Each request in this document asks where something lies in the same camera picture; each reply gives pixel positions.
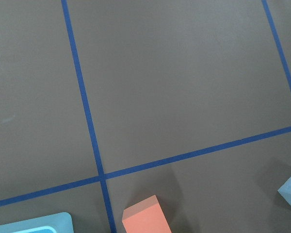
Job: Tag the cyan plastic bin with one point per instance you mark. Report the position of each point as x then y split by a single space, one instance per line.
55 223

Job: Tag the orange foam cube left side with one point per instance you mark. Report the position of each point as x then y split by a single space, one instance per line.
145 217

